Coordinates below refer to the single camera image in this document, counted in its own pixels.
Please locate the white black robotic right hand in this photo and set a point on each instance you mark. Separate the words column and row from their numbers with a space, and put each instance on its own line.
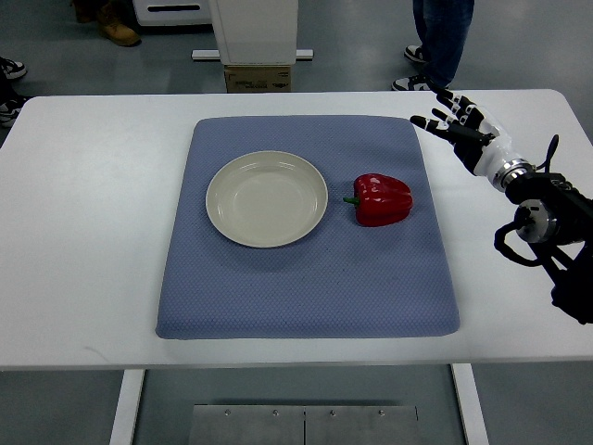
column 465, row 127

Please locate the red bell pepper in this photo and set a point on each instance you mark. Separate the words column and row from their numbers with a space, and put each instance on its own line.
column 380, row 200

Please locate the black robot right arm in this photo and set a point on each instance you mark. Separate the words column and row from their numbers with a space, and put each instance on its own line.
column 551, row 228

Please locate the cream round plate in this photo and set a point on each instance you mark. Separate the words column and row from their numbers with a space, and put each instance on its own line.
column 266, row 199

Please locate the metal floor plate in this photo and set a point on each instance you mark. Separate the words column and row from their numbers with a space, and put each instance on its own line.
column 296, row 424

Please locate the person legs in jeans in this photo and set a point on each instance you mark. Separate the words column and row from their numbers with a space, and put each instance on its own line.
column 442, row 27

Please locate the blue textured mat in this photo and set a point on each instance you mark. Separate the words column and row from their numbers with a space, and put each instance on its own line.
column 322, row 275

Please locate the cardboard box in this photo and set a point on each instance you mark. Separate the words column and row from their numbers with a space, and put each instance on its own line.
column 258, row 79

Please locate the white machine base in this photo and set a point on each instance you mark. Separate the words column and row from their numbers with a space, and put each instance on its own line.
column 254, row 33

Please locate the white table leg right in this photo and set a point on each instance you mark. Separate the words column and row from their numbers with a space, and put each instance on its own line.
column 473, row 423

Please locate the white table leg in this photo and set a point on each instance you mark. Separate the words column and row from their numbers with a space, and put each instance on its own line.
column 473, row 423
column 125, row 419

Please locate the tan work boots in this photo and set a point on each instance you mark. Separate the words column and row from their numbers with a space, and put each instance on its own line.
column 108, row 19

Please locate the white table leg left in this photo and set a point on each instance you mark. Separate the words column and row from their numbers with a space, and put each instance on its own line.
column 125, row 419

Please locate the black white sneaker lower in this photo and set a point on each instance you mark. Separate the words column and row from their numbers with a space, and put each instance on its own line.
column 10, row 110

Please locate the black white sneaker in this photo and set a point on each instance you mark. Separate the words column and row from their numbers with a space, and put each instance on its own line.
column 13, row 69
column 10, row 110

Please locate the black white sneaker upper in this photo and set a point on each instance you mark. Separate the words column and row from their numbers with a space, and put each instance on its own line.
column 13, row 69

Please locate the white cabinet with handle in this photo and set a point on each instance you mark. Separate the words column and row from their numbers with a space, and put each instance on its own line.
column 171, row 12

